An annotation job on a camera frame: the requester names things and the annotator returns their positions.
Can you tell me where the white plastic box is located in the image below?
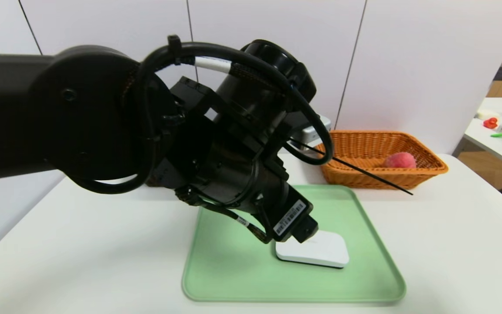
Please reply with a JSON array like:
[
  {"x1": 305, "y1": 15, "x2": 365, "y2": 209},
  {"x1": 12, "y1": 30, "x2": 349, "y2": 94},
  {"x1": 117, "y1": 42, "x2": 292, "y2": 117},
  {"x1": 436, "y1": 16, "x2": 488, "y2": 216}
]
[{"x1": 275, "y1": 230, "x2": 349, "y2": 268}]

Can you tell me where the light green plastic tray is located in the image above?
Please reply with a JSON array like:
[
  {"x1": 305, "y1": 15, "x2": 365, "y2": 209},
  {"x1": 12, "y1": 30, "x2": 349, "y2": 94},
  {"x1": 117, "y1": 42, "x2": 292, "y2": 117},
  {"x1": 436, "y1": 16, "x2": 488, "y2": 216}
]
[{"x1": 182, "y1": 184, "x2": 407, "y2": 302}]

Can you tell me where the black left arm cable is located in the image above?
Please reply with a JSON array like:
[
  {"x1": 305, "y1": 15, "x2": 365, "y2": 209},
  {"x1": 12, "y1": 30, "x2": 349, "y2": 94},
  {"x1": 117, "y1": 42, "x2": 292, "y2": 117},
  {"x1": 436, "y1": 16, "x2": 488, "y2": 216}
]
[{"x1": 66, "y1": 35, "x2": 334, "y2": 195}]

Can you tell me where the orange wicker basket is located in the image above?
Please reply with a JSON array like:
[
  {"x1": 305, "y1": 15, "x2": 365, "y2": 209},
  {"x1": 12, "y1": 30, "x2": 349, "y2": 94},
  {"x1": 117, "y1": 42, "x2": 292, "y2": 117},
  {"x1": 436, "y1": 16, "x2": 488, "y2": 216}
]
[{"x1": 316, "y1": 130, "x2": 448, "y2": 190}]

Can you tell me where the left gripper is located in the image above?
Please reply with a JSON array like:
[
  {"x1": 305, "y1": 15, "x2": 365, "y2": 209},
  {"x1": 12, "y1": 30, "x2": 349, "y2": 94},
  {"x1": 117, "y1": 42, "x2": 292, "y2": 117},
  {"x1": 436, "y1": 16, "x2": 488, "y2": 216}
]
[{"x1": 265, "y1": 181, "x2": 319, "y2": 244}]

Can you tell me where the pink peach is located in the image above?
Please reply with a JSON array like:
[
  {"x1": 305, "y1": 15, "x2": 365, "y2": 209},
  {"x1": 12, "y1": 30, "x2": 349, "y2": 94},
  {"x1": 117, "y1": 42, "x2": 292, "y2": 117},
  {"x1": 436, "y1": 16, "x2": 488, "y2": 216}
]
[{"x1": 384, "y1": 152, "x2": 417, "y2": 169}]

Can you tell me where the white round-edged side table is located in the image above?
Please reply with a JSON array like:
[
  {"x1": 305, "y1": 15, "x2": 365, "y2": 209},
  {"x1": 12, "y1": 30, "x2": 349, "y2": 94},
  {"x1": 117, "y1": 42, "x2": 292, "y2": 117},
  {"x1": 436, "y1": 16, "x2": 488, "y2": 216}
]
[{"x1": 464, "y1": 97, "x2": 502, "y2": 172}]

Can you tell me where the thin black zip tie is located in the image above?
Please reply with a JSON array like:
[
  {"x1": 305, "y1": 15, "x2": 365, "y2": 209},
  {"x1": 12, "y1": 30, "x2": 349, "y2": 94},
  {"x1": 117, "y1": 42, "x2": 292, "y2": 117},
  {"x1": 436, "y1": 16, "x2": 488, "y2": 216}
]
[{"x1": 289, "y1": 139, "x2": 414, "y2": 195}]

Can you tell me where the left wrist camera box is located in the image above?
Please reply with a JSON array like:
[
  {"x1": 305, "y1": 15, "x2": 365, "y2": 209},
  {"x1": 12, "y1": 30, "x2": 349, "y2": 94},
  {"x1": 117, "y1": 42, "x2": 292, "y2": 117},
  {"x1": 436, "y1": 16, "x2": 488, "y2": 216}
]
[{"x1": 290, "y1": 114, "x2": 332, "y2": 147}]

